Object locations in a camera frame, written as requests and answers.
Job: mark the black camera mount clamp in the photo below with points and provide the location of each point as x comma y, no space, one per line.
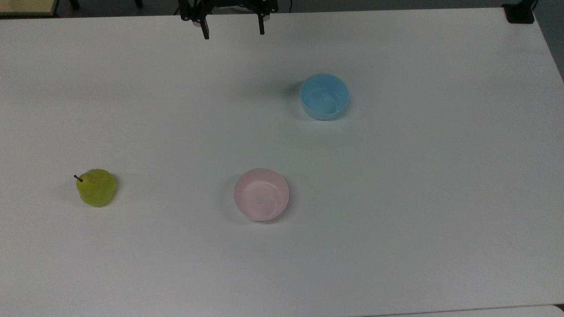
519,12

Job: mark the pink plastic bowl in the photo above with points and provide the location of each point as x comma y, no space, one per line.
261,194

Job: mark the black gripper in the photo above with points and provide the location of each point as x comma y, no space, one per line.
229,4

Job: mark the blue plastic bowl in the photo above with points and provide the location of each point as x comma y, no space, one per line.
324,97

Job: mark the green pear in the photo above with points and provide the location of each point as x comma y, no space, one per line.
97,188

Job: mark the beige wooden table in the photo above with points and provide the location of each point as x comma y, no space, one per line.
26,6

